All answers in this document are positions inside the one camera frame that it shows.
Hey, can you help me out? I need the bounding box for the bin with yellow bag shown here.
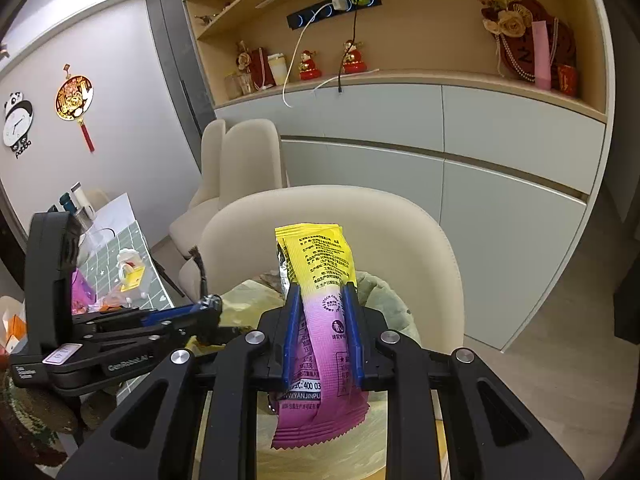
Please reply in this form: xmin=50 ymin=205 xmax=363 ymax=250
xmin=192 ymin=270 xmax=451 ymax=480

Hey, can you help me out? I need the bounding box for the beige upholstered chair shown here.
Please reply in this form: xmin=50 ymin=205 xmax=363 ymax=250
xmin=189 ymin=119 xmax=227 ymax=208
xmin=199 ymin=186 xmax=463 ymax=356
xmin=169 ymin=119 xmax=288 ymax=301

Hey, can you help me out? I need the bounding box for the red gold hanging ornament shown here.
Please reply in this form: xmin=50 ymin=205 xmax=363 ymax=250
xmin=54 ymin=63 xmax=97 ymax=153

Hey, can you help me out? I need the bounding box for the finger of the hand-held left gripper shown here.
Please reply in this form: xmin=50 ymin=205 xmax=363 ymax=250
xmin=70 ymin=294 xmax=223 ymax=336
xmin=75 ymin=326 xmax=251 ymax=362

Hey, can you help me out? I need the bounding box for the red flower bouquet decoration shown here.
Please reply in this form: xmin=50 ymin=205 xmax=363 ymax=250
xmin=474 ymin=0 xmax=578 ymax=83

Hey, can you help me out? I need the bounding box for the cream lidded cup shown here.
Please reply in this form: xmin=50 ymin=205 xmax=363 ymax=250
xmin=267 ymin=53 xmax=291 ymax=86

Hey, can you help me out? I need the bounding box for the pink plastic box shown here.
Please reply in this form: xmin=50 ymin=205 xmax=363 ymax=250
xmin=71 ymin=267 xmax=96 ymax=313

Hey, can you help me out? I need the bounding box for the dark grey door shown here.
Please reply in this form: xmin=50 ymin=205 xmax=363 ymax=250
xmin=145 ymin=0 xmax=216 ymax=126

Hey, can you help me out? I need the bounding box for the yellow pink snack packet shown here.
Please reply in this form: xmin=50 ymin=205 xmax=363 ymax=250
xmin=270 ymin=224 xmax=371 ymax=450

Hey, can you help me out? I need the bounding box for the panda wall clock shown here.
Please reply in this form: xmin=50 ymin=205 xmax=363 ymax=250
xmin=2 ymin=91 xmax=35 ymax=160

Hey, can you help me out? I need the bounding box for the black charging cable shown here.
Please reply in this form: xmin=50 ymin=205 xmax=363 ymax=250
xmin=337 ymin=2 xmax=360 ymax=95

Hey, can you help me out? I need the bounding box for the pink card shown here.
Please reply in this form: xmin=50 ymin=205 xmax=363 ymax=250
xmin=532 ymin=20 xmax=553 ymax=90

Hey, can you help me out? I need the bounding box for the white yellow toy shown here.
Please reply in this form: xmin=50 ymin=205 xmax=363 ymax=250
xmin=116 ymin=249 xmax=151 ymax=293

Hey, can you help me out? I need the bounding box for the wooden wall cabinet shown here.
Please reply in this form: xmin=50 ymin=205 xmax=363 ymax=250
xmin=181 ymin=0 xmax=616 ymax=356

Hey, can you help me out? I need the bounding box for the orange white box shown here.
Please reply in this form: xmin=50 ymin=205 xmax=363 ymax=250
xmin=0 ymin=295 xmax=28 ymax=356

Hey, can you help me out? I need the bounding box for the white charging cable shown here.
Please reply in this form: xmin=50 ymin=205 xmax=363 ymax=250
xmin=281 ymin=4 xmax=381 ymax=109

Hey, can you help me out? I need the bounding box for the dark red gift bag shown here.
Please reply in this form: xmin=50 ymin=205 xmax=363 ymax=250
xmin=248 ymin=47 xmax=276 ymax=88

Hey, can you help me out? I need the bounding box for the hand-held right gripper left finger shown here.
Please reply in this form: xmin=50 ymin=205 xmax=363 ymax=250
xmin=55 ymin=284 xmax=303 ymax=480

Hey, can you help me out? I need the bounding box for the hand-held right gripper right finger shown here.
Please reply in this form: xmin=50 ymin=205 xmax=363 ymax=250
xmin=340 ymin=284 xmax=586 ymax=480

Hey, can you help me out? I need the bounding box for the green checkered tablecloth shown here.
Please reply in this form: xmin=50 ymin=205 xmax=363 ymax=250
xmin=75 ymin=215 xmax=176 ymax=321

